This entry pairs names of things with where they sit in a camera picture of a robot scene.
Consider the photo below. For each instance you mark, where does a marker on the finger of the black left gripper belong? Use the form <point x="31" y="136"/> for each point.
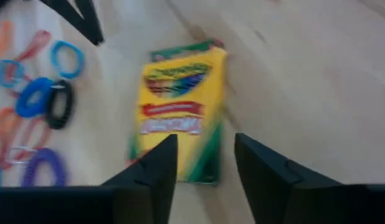
<point x="68" y="12"/>
<point x="91" y="21"/>

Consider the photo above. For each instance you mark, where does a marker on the purple coil wristband keyring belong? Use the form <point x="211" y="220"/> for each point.
<point x="44" y="153"/>

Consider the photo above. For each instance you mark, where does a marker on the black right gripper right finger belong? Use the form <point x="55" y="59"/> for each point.
<point x="258" y="174"/>

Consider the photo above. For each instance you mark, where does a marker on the yellow crayon box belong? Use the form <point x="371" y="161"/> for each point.
<point x="180" y="93"/>

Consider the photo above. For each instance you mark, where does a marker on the black coil wristband keyring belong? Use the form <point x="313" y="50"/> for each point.
<point x="71" y="102"/>

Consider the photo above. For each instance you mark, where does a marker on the blue coil wristband keyring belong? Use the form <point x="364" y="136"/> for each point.
<point x="22" y="102"/>

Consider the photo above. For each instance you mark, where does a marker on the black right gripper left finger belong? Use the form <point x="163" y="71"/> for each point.
<point x="161" y="174"/>

